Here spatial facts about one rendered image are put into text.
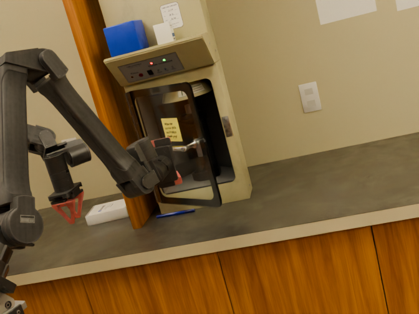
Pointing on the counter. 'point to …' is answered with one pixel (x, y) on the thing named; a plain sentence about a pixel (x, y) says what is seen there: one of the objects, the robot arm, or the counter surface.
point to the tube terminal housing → (244, 186)
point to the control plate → (133, 70)
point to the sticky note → (171, 129)
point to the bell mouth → (200, 87)
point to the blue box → (126, 37)
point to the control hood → (185, 55)
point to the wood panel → (106, 89)
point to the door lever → (184, 147)
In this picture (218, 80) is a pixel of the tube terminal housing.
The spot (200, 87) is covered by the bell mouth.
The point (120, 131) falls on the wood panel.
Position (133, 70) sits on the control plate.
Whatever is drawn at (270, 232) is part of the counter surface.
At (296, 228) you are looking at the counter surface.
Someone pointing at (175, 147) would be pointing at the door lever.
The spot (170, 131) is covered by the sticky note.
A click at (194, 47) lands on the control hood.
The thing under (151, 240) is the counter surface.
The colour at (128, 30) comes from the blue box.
